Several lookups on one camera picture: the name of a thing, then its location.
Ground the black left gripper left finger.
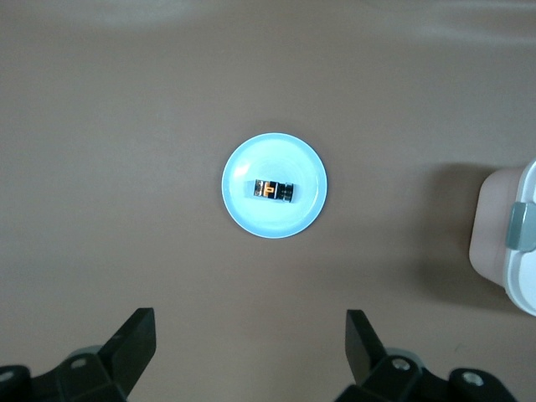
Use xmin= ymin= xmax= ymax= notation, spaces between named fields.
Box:
xmin=28 ymin=308 xmax=157 ymax=402

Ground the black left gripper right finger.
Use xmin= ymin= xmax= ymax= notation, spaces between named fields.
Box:
xmin=338 ymin=309 xmax=517 ymax=402

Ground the white lidded storage box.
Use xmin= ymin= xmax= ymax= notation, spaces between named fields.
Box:
xmin=467 ymin=157 xmax=536 ymax=317

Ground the light blue round plate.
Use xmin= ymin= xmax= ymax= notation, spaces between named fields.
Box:
xmin=221 ymin=132 xmax=330 ymax=240

